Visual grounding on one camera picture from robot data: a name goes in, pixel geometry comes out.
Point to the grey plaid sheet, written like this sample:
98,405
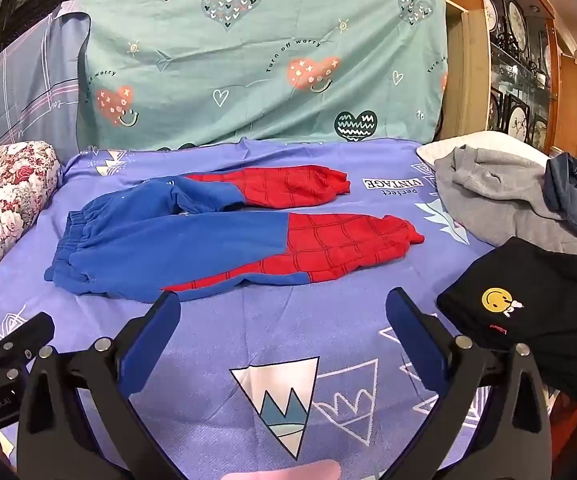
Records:
18,100

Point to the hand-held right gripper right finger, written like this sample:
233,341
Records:
416,340

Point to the set of decorative plates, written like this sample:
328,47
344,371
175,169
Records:
516,22

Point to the grey sweatshirt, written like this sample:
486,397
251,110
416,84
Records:
498,200

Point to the black garment with smiley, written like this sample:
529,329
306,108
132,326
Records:
543,320

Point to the purple printed bed sheet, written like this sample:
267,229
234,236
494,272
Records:
268,335

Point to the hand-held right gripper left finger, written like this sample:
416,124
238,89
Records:
151,340

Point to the white pillow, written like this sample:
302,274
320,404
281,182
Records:
468,142

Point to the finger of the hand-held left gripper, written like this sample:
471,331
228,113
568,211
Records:
21,340

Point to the floral pillow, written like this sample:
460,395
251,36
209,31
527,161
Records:
3,200

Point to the blue sweatshirt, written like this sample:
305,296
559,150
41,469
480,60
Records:
168,240

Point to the wooden display cabinet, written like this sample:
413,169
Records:
473,60

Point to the green heart print sheet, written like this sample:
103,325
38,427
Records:
278,30

